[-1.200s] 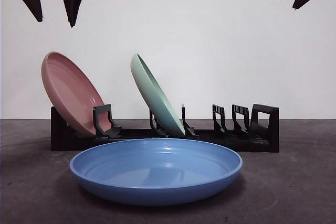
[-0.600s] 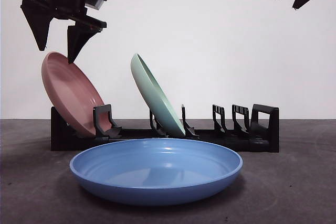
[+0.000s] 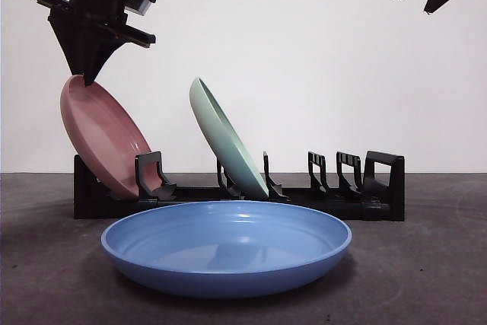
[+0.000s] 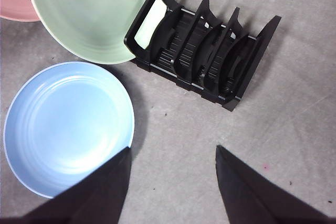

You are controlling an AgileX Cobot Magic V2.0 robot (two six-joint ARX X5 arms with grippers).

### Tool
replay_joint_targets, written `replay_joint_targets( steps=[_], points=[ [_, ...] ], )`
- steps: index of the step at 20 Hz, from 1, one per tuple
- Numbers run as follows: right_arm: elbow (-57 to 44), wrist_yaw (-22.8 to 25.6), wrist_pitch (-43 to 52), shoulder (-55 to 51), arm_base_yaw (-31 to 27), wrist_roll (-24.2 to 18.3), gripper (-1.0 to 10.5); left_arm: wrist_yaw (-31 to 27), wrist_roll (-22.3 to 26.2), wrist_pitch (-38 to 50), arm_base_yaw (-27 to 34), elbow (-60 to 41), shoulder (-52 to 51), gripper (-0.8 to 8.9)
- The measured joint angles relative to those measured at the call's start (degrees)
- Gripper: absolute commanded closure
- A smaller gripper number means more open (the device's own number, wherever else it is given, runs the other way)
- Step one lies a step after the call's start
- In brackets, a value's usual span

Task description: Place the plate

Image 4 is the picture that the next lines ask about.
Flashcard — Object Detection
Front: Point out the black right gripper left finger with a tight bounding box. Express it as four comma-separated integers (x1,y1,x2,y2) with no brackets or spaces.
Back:
0,146,132,224

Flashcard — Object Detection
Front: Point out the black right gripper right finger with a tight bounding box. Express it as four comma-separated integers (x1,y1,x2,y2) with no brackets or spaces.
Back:
215,145,336,224

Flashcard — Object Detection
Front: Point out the blue round plate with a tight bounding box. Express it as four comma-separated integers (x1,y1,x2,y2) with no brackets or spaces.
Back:
3,61,135,199

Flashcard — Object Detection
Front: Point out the green round plate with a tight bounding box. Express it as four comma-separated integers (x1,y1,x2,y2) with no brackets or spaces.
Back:
24,0,169,65

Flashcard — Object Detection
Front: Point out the black plastic plate rack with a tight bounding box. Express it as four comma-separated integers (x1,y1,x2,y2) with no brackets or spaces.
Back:
123,0,282,112

